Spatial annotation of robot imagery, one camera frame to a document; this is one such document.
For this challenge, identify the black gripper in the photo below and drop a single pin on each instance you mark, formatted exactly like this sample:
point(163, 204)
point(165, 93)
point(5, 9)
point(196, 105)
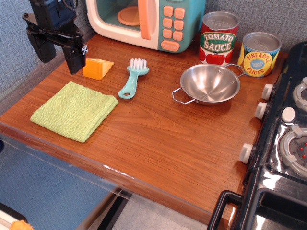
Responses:
point(52, 23)

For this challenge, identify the teal dish brush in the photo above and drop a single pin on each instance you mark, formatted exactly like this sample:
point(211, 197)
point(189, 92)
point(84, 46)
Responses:
point(138, 67)

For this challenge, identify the steel colander bowl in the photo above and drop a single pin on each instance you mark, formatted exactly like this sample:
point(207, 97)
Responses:
point(209, 84)

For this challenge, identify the orange cheese wedge toy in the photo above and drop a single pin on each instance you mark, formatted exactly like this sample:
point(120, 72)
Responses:
point(96, 68)

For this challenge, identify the green folded cloth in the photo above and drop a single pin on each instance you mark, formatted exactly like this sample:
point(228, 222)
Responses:
point(74, 112)

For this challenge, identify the teal toy microwave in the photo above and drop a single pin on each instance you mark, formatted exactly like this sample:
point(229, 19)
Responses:
point(165, 25)

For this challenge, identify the tomato sauce can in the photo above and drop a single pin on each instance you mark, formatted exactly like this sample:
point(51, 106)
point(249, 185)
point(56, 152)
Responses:
point(218, 36)

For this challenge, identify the orange object bottom left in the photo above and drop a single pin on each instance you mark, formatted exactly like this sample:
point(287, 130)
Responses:
point(21, 225)

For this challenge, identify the pineapple slices can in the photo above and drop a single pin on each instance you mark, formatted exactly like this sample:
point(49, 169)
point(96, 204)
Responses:
point(258, 53)

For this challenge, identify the black toy stove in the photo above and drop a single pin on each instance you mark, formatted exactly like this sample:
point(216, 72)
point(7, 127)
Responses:
point(275, 183)

